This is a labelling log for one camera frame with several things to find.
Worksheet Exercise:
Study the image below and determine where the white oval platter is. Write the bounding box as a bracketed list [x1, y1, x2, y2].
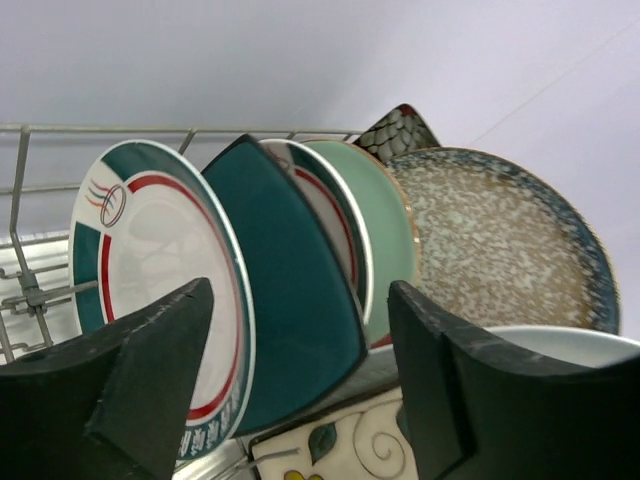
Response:
[392, 323, 639, 375]

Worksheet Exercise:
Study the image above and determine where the speckled beige round plate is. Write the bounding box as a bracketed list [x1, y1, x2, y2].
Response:
[387, 147, 621, 334]

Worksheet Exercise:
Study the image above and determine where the cream square flower plate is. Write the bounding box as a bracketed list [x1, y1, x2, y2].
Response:
[249, 386, 418, 480]

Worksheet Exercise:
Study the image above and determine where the black square floral plate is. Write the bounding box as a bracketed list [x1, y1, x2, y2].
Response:
[353, 103, 441, 163]

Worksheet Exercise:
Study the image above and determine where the mint green flower plate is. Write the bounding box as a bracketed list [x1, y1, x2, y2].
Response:
[305, 139, 420, 348]

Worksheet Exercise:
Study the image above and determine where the grey wire dish rack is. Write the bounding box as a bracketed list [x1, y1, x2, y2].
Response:
[0, 122, 366, 480]

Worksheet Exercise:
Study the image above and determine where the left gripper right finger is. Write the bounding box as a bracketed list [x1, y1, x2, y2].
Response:
[388, 281, 639, 479]

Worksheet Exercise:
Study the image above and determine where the teal square plate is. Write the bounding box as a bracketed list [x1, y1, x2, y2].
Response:
[202, 134, 366, 436]

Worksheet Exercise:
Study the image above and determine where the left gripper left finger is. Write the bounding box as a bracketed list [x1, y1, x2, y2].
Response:
[1, 278, 214, 479]

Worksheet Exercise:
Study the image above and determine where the round plate red teal rim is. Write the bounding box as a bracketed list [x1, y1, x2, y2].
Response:
[68, 140, 256, 461]

